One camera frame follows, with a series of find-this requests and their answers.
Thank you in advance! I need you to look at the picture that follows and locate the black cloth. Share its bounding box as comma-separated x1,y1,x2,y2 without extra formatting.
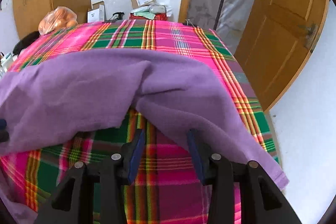
13,30,40,55

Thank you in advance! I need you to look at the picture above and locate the red box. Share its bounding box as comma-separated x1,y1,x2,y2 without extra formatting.
130,13,167,21

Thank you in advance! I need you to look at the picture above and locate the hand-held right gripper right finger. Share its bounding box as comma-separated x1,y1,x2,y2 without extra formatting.
186,129,301,224

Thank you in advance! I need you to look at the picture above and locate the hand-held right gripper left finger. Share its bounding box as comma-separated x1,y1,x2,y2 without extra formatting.
34,129,147,224

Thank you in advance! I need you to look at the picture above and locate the bag of oranges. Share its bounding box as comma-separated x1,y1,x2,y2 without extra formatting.
38,6,78,35

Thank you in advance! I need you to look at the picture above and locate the pink green plaid bed sheet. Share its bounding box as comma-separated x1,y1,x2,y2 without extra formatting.
0,19,280,224

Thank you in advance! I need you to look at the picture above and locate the small black object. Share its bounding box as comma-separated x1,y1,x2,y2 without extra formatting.
106,12,124,23

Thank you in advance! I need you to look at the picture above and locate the wooden door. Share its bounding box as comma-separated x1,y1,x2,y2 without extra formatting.
234,0,330,112

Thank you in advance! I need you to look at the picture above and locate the green white medicine box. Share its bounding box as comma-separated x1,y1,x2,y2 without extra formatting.
0,52,13,75

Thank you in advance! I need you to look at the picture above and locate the metal door handle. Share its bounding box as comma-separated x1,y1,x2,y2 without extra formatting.
298,23,320,53

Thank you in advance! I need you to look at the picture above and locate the white cardboard box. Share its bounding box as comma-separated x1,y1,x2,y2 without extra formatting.
87,1,106,22

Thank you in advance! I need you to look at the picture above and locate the purple fleece garment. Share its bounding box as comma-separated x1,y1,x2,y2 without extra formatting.
0,48,289,224

